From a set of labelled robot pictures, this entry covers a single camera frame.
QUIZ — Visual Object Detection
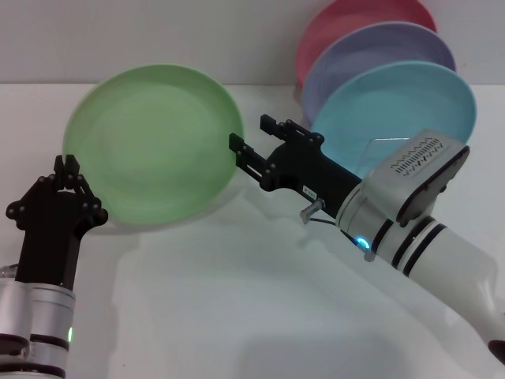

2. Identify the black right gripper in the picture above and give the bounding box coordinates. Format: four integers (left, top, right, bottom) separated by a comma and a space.
228, 114, 364, 219

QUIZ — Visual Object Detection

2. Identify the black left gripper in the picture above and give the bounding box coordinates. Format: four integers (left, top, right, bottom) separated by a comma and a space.
6, 155, 110, 294

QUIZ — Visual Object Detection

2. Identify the green plastic plate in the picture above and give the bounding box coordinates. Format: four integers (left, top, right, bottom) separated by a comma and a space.
62, 62, 245, 226

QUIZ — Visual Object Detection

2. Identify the light blue plastic plate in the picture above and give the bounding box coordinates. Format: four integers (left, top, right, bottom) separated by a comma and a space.
309, 59, 477, 181

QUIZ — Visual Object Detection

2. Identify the purple plastic plate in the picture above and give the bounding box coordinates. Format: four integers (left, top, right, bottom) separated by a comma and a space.
301, 21, 458, 127

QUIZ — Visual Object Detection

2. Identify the pink plastic plate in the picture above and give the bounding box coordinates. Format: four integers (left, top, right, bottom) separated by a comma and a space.
294, 0, 438, 91

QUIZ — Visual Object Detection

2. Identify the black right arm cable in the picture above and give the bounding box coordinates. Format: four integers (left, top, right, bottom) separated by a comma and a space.
299, 198, 374, 262

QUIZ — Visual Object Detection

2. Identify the silver wire plate rack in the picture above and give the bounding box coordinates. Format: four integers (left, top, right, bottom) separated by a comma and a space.
365, 137, 411, 169

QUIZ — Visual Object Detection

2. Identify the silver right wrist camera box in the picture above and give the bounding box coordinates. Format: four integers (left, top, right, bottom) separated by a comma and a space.
362, 128, 471, 228

